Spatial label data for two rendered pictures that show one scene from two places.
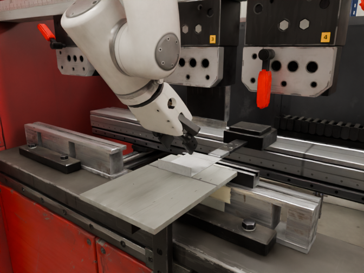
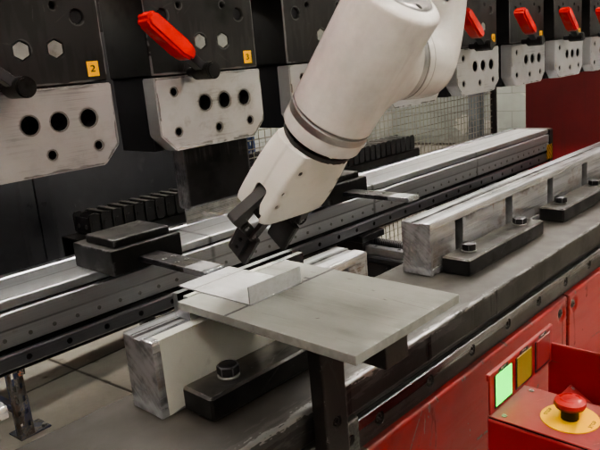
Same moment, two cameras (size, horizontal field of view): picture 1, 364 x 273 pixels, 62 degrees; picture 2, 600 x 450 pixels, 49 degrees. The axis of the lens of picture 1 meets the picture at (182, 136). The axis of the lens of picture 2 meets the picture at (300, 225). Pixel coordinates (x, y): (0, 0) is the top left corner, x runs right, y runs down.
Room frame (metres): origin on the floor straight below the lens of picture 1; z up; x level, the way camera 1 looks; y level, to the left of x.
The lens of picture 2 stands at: (0.45, 0.72, 1.26)
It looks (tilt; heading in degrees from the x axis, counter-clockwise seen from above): 14 degrees down; 278
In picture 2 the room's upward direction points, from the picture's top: 5 degrees counter-clockwise
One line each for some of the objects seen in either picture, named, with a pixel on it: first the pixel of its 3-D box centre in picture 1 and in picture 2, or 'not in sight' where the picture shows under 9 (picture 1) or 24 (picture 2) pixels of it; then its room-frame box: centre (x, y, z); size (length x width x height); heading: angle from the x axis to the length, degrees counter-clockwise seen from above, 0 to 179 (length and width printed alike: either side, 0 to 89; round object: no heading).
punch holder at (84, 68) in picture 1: (83, 45); not in sight; (0.91, 0.29, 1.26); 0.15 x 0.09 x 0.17; 53
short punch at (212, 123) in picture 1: (207, 105); (214, 178); (0.66, -0.06, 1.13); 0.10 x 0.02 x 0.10; 53
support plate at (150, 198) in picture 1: (164, 184); (313, 302); (0.54, 0.03, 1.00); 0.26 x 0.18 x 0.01; 143
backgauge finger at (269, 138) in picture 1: (238, 140); (156, 251); (0.78, -0.15, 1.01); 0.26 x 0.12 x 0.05; 143
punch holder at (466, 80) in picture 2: not in sight; (456, 46); (0.31, -0.51, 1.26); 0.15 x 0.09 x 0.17; 53
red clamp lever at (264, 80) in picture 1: (266, 78); not in sight; (0.51, -0.14, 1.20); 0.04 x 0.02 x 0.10; 143
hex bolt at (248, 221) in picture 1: (248, 224); not in sight; (0.53, -0.13, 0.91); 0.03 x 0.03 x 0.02
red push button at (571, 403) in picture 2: not in sight; (570, 410); (0.23, -0.07, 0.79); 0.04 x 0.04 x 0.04
